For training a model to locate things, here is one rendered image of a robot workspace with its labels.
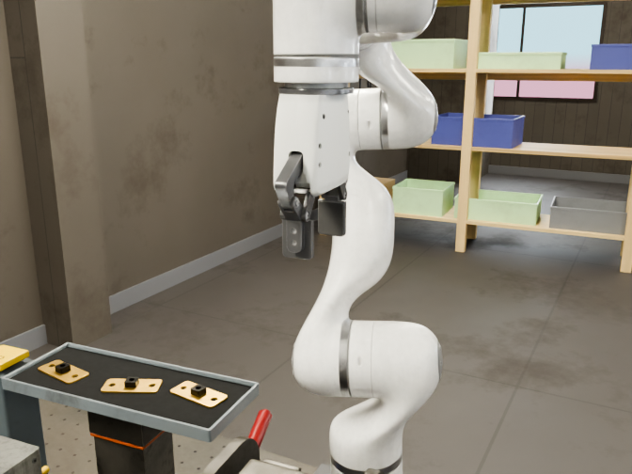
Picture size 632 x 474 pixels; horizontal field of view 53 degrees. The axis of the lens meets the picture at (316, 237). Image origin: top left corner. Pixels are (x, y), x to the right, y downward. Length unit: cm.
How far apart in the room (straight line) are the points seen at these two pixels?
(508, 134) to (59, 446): 446
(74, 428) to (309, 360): 99
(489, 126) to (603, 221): 118
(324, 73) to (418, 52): 507
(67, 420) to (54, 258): 208
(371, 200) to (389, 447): 39
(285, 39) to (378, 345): 51
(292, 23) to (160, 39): 405
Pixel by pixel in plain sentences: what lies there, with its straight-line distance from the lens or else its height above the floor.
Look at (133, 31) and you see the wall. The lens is 447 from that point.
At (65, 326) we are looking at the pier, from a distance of 398.
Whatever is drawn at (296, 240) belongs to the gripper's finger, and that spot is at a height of 146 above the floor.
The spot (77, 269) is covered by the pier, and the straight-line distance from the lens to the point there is 389.
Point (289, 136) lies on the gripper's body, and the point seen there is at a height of 156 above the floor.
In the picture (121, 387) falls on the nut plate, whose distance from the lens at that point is 101.
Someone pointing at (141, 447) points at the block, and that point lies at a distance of 100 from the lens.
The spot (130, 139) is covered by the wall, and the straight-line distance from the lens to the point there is 442.
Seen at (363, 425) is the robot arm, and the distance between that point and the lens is 105.
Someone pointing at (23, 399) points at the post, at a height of 108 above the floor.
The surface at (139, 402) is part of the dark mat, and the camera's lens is 96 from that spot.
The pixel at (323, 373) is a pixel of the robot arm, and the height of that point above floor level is 117.
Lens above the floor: 163
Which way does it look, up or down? 16 degrees down
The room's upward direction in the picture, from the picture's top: straight up
